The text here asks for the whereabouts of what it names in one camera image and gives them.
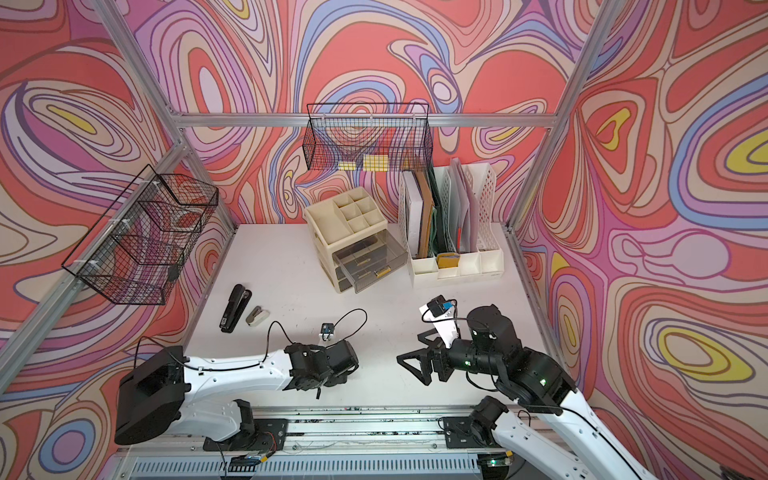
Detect black wire basket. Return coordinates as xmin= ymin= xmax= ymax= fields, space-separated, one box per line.
xmin=62 ymin=166 xmax=219 ymax=306
xmin=302 ymin=101 xmax=434 ymax=172

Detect aluminium rail base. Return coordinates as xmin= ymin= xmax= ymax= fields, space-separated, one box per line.
xmin=107 ymin=404 xmax=619 ymax=480

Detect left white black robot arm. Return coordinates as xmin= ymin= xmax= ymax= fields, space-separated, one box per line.
xmin=114 ymin=340 xmax=359 ymax=450

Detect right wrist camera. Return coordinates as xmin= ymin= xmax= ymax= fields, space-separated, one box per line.
xmin=419 ymin=295 xmax=460 ymax=348

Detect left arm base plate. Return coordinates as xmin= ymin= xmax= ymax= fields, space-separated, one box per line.
xmin=203 ymin=418 xmax=288 ymax=453

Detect brown cardboard folder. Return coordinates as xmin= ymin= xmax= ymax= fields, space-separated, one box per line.
xmin=415 ymin=170 xmax=434 ymax=259

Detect yellow sticky notes pad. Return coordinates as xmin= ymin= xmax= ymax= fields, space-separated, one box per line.
xmin=362 ymin=154 xmax=389 ymax=172

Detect green folder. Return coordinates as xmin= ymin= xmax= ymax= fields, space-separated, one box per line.
xmin=426 ymin=166 xmax=447 ymax=254

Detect black stapler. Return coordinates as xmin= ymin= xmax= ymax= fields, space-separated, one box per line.
xmin=219 ymin=284 xmax=252 ymax=334

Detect beige drawer organizer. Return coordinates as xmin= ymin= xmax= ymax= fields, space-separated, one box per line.
xmin=303 ymin=187 xmax=387 ymax=293

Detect transparent top drawer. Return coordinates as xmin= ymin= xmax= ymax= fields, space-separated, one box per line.
xmin=332 ymin=230 xmax=408 ymax=293

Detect white book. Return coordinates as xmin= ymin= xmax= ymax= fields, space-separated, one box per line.
xmin=401 ymin=171 xmax=424 ymax=253

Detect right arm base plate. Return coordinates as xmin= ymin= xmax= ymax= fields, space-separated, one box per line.
xmin=437 ymin=416 xmax=499 ymax=449

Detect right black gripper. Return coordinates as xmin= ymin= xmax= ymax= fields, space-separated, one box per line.
xmin=397 ymin=328 xmax=502 ymax=387

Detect back black wire basket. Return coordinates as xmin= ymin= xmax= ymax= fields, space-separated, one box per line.
xmin=302 ymin=101 xmax=434 ymax=172

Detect translucent grey folders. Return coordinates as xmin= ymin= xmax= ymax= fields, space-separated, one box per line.
xmin=448 ymin=158 xmax=477 ymax=253

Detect white file rack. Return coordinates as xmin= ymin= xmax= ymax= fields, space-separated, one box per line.
xmin=398 ymin=163 xmax=505 ymax=288

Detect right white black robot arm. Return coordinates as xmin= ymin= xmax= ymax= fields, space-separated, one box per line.
xmin=397 ymin=297 xmax=654 ymax=479

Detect small yellow notes pad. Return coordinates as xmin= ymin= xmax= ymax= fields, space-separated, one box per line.
xmin=338 ymin=161 xmax=357 ymax=171

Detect left black wire basket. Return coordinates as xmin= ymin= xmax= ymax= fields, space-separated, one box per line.
xmin=62 ymin=166 xmax=219 ymax=306

